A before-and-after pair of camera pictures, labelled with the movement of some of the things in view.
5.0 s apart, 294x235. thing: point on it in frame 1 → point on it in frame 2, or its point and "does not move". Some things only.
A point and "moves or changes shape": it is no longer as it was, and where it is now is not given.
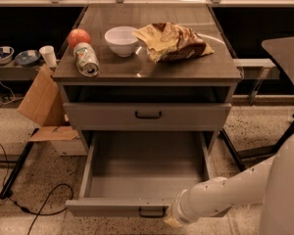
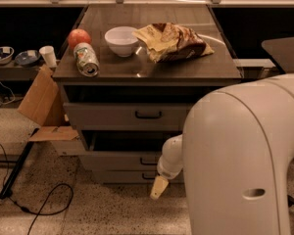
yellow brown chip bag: [169, 42] does not move
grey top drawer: [147, 116] does not move
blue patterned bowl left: [1, 54] does not move
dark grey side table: [289, 53] does not move
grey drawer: [137, 174] moves or changes shape
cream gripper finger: [172, 221] → [159, 186]
